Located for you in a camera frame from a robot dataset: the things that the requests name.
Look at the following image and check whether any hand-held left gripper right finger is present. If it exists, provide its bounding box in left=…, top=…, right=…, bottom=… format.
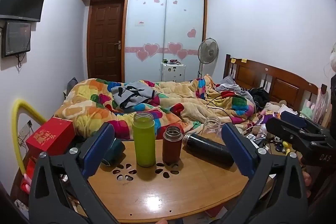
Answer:
left=221, top=122, right=309, bottom=224

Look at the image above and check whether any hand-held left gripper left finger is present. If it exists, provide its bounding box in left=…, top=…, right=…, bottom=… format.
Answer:
left=28, top=122, right=122, bottom=224

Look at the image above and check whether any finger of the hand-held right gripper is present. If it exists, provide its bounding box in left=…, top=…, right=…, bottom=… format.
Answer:
left=266, top=117, right=319, bottom=154
left=280, top=111, right=330, bottom=136

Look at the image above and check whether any person's right forearm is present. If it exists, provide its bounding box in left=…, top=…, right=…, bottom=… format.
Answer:
left=308, top=161, right=336, bottom=214

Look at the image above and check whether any black thermos cup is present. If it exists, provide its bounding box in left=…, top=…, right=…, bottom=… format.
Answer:
left=183, top=134, right=235, bottom=167

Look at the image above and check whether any green cup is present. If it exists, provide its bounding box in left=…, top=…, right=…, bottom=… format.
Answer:
left=132, top=113, right=156, bottom=168

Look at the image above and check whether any dark red cup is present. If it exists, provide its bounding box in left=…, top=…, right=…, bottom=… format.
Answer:
left=162, top=126, right=183, bottom=165

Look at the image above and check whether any person's right hand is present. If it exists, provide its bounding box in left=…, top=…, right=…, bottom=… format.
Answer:
left=301, top=171, right=313, bottom=198

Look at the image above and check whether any teal box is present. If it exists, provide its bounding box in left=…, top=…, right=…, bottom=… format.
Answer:
left=102, top=138, right=125, bottom=166

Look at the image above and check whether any pink bag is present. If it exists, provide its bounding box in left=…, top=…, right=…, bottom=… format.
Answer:
left=314, top=84, right=329, bottom=126

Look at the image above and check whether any clear glass jar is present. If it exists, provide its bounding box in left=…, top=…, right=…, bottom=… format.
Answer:
left=201, top=116, right=221, bottom=141

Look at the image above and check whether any wooden bed headboard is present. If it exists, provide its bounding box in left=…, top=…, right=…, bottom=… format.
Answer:
left=223, top=54, right=320, bottom=112

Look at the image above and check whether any black clothing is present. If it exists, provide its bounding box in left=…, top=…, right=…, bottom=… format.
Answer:
left=247, top=87, right=270, bottom=110

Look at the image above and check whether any colourful patchwork blanket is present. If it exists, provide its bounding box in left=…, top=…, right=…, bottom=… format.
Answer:
left=54, top=74, right=260, bottom=141

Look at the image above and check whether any red gift box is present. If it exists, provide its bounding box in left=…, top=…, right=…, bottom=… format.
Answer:
left=25, top=117, right=76, bottom=157

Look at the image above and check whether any grey and black garment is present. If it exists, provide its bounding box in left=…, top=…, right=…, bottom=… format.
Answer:
left=112, top=81, right=156, bottom=109

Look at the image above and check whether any grey striped pillow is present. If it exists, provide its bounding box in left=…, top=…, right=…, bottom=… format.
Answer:
left=216, top=74, right=248, bottom=94

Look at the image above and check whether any yellow hoop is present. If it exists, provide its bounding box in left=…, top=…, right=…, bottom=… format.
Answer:
left=10, top=98, right=48, bottom=175

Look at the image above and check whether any white small cabinet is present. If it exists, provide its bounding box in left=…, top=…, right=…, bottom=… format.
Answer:
left=160, top=62, right=186, bottom=82

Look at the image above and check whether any standing fan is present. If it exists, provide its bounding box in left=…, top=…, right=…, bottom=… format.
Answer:
left=197, top=38, right=219, bottom=78

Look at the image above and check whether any brown wooden door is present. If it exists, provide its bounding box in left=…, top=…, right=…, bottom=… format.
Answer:
left=87, top=0, right=124, bottom=82

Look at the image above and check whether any wooden wardrobe with heart stickers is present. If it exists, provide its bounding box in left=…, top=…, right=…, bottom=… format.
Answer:
left=77, top=0, right=208, bottom=83

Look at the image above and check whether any black cable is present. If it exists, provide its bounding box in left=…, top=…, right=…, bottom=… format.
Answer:
left=206, top=90, right=252, bottom=127

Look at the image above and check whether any small black wall monitor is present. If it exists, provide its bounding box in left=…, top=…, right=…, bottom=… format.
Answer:
left=1, top=20, right=32, bottom=58

